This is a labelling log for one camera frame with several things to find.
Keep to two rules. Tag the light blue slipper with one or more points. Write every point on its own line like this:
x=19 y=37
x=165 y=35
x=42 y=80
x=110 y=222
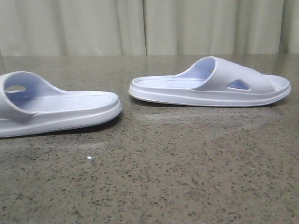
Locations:
x=212 y=81
x=31 y=105

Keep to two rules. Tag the pale grey-green curtain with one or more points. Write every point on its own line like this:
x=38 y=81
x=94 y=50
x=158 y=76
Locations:
x=148 y=27

